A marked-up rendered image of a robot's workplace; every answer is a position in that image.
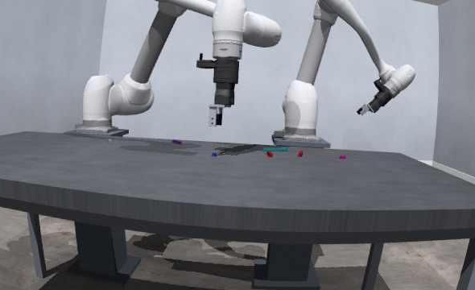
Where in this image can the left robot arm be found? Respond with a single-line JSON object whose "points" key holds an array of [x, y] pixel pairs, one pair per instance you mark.
{"points": [[300, 104]]}

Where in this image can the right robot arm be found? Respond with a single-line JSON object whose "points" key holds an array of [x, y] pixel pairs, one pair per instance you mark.
{"points": [[103, 99]]}

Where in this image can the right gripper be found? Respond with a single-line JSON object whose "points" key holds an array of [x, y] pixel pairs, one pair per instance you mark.
{"points": [[226, 68]]}

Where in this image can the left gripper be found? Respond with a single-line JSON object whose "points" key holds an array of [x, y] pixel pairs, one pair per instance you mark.
{"points": [[382, 97]]}

